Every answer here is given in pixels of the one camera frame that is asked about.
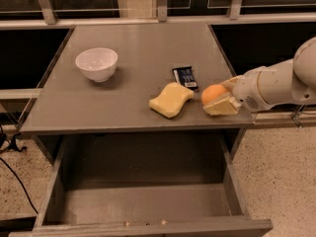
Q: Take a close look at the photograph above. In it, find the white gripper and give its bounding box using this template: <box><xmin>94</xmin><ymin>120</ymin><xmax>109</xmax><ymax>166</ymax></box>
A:
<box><xmin>202</xmin><ymin>66</ymin><xmax>273</xmax><ymax>116</ymax></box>

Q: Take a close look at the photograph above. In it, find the orange fruit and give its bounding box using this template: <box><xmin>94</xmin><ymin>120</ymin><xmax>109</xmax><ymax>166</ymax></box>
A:
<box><xmin>201</xmin><ymin>84</ymin><xmax>228</xmax><ymax>105</ymax></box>

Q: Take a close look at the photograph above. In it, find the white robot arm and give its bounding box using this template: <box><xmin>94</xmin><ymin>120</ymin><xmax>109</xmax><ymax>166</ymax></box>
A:
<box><xmin>201</xmin><ymin>38</ymin><xmax>316</xmax><ymax>116</ymax></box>

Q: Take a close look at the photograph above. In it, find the grey counter cabinet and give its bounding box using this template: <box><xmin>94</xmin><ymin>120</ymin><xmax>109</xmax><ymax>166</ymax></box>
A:
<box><xmin>19</xmin><ymin>22</ymin><xmax>257</xmax><ymax>165</ymax></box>

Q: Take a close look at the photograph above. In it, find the grey open top drawer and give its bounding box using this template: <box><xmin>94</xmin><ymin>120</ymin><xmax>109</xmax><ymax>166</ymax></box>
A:
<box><xmin>10</xmin><ymin>132</ymin><xmax>273</xmax><ymax>237</ymax></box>

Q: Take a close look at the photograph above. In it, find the dark blue snack bar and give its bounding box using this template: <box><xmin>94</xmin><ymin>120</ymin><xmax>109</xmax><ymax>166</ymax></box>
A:
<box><xmin>172</xmin><ymin>66</ymin><xmax>198</xmax><ymax>91</ymax></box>

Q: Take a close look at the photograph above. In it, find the yellow sponge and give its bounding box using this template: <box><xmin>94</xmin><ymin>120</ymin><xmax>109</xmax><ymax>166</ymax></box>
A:
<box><xmin>149</xmin><ymin>82</ymin><xmax>195</xmax><ymax>119</ymax></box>

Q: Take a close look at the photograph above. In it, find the white ceramic bowl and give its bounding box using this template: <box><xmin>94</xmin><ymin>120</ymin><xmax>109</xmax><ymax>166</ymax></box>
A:
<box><xmin>75</xmin><ymin>47</ymin><xmax>119</xmax><ymax>82</ymax></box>

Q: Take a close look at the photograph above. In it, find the metal window railing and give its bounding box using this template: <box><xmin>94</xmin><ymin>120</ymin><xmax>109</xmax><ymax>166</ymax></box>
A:
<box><xmin>0</xmin><ymin>0</ymin><xmax>316</xmax><ymax>29</ymax></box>

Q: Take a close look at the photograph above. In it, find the black floor cable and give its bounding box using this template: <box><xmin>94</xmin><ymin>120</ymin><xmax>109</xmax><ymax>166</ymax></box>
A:
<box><xmin>0</xmin><ymin>125</ymin><xmax>40</xmax><ymax>215</ymax></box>

